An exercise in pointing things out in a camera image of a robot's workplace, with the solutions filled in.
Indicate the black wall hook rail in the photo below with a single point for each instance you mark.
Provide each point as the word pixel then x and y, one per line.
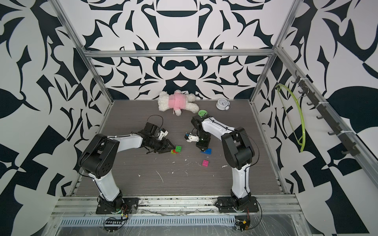
pixel 328 114

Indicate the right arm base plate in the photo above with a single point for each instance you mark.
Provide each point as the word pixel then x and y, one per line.
pixel 233 204

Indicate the white alarm clock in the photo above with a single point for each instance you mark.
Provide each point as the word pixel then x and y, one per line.
pixel 223 104

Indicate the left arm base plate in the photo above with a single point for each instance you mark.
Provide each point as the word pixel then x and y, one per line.
pixel 118 206

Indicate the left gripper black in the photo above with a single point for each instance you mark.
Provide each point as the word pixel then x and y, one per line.
pixel 166 146

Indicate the white teddy bear pink shirt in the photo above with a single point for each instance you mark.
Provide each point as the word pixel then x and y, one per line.
pixel 177 101

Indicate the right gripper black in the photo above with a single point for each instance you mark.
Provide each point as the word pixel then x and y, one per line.
pixel 203 146

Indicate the green lidded jar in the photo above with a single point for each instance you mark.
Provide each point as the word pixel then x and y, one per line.
pixel 202 113

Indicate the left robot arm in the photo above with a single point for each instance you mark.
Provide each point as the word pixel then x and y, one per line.
pixel 98 158

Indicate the pink lego brick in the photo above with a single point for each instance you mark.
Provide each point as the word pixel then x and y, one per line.
pixel 205 163

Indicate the aluminium frame rail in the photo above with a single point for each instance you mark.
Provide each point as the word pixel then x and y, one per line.
pixel 178 53

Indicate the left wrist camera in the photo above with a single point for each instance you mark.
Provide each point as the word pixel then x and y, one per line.
pixel 155 131

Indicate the blue lego brick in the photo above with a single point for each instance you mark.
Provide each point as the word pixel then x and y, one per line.
pixel 208 151

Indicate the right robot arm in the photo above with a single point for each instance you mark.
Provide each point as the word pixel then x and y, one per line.
pixel 238 152

